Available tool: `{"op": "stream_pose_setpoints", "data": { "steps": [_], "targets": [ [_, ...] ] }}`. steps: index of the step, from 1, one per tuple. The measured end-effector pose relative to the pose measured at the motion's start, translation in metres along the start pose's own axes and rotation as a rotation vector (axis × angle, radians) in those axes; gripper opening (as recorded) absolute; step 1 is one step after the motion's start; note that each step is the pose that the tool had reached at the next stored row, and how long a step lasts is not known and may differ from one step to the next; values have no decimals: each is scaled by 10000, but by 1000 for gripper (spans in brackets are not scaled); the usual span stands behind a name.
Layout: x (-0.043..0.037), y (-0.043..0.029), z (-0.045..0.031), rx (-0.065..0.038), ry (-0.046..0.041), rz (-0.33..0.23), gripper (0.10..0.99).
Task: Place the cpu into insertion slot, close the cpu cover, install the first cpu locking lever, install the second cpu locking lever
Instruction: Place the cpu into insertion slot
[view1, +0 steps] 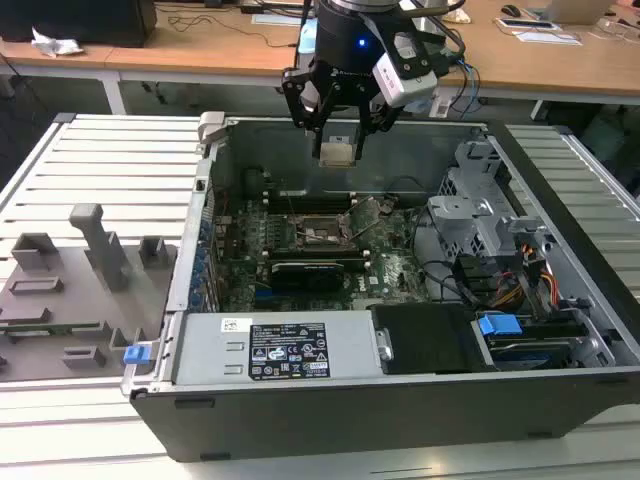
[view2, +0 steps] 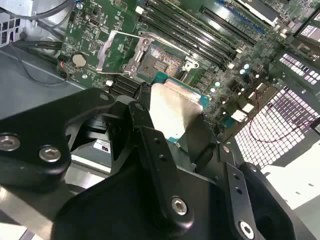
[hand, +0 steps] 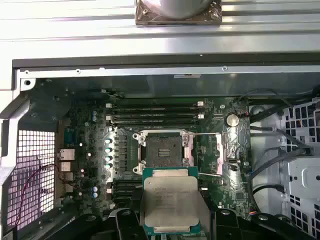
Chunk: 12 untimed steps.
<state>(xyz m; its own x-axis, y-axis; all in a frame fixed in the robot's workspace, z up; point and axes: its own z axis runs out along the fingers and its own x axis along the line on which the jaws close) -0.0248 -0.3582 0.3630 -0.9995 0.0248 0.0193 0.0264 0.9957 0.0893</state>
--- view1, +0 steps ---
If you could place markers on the grey parts rack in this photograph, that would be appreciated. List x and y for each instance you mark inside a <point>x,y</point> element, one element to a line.
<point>75,300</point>

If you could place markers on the black box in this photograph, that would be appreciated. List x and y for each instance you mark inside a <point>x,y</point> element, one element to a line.
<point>75,22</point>

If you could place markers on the black graphics card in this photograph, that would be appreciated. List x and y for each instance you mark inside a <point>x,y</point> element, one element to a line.
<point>307,277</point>

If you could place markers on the grey metal disk bay cage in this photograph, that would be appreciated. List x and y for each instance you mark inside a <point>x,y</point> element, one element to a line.
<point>460,220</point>

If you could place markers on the blue plastic clip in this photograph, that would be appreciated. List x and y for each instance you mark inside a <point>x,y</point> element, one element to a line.
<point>136,355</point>

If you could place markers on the black computer mouse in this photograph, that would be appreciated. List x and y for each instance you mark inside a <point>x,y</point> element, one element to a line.
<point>511,9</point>

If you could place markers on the wooden office desk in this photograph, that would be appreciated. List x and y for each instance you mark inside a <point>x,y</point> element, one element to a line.
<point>175,57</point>
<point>550,65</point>

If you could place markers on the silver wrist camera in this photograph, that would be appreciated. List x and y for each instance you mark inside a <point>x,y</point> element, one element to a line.
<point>400,82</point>

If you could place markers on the square silver CPU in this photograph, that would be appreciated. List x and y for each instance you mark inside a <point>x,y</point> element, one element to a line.
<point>337,155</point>

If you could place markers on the silver laptop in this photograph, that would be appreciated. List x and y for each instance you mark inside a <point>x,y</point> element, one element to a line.
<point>575,10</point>

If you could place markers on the green motherboard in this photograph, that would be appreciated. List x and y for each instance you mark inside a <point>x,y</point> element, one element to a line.
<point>395,270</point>

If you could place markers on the black plastic shroud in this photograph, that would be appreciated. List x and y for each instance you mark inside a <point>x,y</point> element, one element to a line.
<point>425,340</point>

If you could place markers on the metal CPU socket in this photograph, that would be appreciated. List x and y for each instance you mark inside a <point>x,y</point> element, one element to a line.
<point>315,227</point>

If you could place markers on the white paper sheet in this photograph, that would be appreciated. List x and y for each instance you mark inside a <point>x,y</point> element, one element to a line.
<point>547,37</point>

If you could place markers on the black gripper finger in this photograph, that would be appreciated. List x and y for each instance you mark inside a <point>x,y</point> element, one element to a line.
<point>300,95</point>
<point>375,117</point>

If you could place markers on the hard disk in blue carrier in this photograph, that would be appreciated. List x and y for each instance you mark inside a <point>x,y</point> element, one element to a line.
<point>500,330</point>

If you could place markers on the black case fan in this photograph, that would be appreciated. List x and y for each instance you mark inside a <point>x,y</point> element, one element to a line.
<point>256,182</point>

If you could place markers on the flat white tablet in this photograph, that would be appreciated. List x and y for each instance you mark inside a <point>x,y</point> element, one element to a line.
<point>525,23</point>

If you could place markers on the black RAM slot bank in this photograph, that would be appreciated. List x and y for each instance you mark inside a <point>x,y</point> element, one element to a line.
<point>357,262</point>
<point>310,201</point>

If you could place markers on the crumpled white paper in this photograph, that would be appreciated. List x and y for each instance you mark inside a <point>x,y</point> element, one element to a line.
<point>55,45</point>

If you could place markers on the grey power supply unit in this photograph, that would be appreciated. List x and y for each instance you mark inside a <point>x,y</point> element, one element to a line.
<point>210,350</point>

